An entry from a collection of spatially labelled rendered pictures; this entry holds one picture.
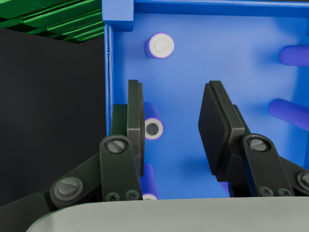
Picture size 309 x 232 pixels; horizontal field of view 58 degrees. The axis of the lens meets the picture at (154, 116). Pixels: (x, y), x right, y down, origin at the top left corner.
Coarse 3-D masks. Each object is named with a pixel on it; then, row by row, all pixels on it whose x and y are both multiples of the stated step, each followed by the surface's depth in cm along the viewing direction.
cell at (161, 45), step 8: (160, 32) 19; (152, 40) 19; (160, 40) 19; (168, 40) 19; (144, 48) 24; (152, 48) 19; (160, 48) 19; (168, 48) 19; (152, 56) 20; (160, 56) 19; (168, 56) 19
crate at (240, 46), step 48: (144, 0) 19; (192, 0) 20; (240, 0) 20; (192, 48) 25; (240, 48) 26; (144, 96) 26; (192, 96) 26; (240, 96) 27; (288, 96) 27; (192, 144) 27; (288, 144) 28; (192, 192) 29
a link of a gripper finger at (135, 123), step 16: (128, 80) 13; (128, 96) 12; (112, 112) 13; (128, 112) 11; (112, 128) 12; (128, 128) 11; (144, 128) 11; (144, 144) 11; (96, 160) 10; (64, 176) 10; (80, 176) 10; (96, 176) 10; (64, 192) 9; (80, 192) 9; (96, 192) 9
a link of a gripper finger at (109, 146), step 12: (108, 144) 10; (120, 144) 10; (108, 156) 10; (120, 156) 10; (132, 156) 10; (108, 168) 9; (120, 168) 9; (132, 168) 9; (108, 180) 9; (120, 180) 9; (132, 180) 9; (108, 192) 8; (120, 192) 9; (132, 192) 8
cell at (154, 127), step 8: (144, 104) 25; (152, 104) 25; (144, 112) 22; (152, 112) 22; (152, 120) 20; (160, 120) 20; (152, 128) 20; (160, 128) 20; (152, 136) 20; (160, 136) 20
